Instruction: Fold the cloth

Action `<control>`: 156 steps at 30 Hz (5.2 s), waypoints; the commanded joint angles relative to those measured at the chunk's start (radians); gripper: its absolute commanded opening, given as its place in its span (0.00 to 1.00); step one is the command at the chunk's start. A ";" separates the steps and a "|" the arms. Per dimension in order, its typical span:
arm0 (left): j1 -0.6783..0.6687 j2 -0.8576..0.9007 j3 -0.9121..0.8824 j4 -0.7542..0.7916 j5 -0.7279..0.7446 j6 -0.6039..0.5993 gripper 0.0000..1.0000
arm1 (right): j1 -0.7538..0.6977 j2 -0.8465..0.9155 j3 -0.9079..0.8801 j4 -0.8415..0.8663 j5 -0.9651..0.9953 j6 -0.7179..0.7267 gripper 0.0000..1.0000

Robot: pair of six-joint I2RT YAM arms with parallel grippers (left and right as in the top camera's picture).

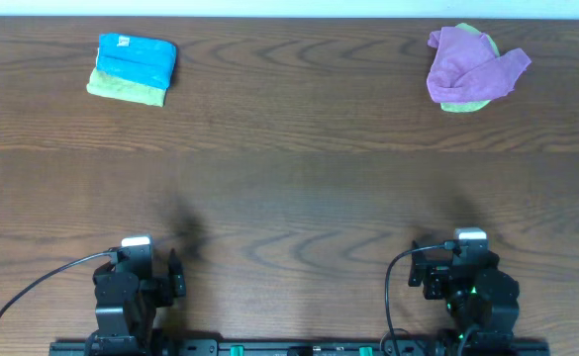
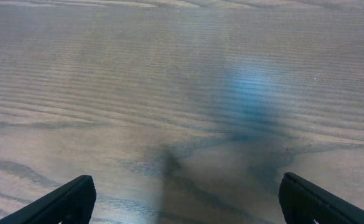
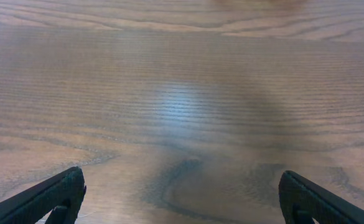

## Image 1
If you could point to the purple microfibre cloth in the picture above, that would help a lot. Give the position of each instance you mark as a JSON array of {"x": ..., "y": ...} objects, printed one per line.
[{"x": 467, "y": 67}]

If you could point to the crumpled green cloth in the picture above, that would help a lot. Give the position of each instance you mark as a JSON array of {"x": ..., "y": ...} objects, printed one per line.
[{"x": 469, "y": 107}]

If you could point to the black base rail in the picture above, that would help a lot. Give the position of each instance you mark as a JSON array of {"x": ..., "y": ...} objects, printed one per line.
[{"x": 211, "y": 347}]

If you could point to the folded green cloth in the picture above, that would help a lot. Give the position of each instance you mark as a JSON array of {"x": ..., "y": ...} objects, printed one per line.
[{"x": 108, "y": 86}]

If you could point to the folded blue cloth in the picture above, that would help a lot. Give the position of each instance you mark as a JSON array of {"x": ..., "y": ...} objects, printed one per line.
[{"x": 141, "y": 60}]

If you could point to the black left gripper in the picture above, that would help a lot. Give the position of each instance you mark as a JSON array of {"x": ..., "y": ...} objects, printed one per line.
[{"x": 159, "y": 285}]

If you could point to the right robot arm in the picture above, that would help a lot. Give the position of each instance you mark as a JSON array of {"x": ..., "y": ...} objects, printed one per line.
[{"x": 481, "y": 299}]

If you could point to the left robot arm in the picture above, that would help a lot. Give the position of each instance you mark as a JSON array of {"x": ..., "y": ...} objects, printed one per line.
[{"x": 124, "y": 329}]

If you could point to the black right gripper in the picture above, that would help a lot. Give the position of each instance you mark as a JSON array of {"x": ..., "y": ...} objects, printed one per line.
[{"x": 435, "y": 275}]

